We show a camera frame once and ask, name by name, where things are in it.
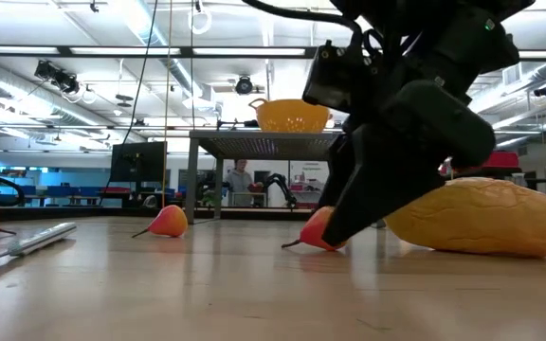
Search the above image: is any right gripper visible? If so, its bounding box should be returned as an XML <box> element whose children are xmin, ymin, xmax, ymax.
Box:
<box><xmin>318</xmin><ymin>18</ymin><xmax>498</xmax><ymax>248</ymax></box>

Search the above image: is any yellow plastic colander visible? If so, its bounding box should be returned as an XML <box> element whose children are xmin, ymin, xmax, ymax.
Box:
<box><xmin>247</xmin><ymin>98</ymin><xmax>334</xmax><ymax>135</ymax></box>

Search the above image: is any black monitor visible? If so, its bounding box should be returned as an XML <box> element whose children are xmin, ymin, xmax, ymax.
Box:
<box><xmin>110</xmin><ymin>140</ymin><xmax>168</xmax><ymax>185</ymax></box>

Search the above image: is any long LED light bar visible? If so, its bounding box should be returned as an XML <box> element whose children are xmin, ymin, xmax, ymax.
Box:
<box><xmin>0</xmin><ymin>45</ymin><xmax>546</xmax><ymax>61</ymax></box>

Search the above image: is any person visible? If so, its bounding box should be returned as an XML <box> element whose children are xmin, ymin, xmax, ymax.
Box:
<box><xmin>224</xmin><ymin>158</ymin><xmax>257</xmax><ymax>208</ymax></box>

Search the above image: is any black camera rig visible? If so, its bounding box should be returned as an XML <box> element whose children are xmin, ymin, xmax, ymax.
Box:
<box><xmin>33</xmin><ymin>59</ymin><xmax>82</xmax><ymax>95</ymax></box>

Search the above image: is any black cable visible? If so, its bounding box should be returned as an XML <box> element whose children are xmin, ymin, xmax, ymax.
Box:
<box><xmin>104</xmin><ymin>0</ymin><xmax>160</xmax><ymax>190</ymax></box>

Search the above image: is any white cable loop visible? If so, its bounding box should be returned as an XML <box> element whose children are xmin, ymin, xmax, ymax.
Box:
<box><xmin>187</xmin><ymin>5</ymin><xmax>213</xmax><ymax>36</ymax></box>

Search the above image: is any yellow oblong mango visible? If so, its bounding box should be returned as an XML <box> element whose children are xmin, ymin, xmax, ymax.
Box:
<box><xmin>385</xmin><ymin>176</ymin><xmax>546</xmax><ymax>260</ymax></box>

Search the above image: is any grey perforated metal shelf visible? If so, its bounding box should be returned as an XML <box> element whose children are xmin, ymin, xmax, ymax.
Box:
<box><xmin>185</xmin><ymin>130</ymin><xmax>345</xmax><ymax>225</ymax></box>

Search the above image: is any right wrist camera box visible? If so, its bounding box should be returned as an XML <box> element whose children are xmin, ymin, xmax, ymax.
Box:
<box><xmin>301</xmin><ymin>39</ymin><xmax>374</xmax><ymax>114</ymax></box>

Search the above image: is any red storage bin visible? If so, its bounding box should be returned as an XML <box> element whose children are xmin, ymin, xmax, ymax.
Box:
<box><xmin>438</xmin><ymin>150</ymin><xmax>523</xmax><ymax>177</ymax></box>

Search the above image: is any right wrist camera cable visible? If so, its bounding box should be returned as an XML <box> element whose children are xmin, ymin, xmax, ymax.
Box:
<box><xmin>242</xmin><ymin>0</ymin><xmax>367</xmax><ymax>48</ymax></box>

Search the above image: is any silver table knife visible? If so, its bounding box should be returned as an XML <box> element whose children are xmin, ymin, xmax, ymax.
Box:
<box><xmin>0</xmin><ymin>221</ymin><xmax>79</xmax><ymax>270</ymax></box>

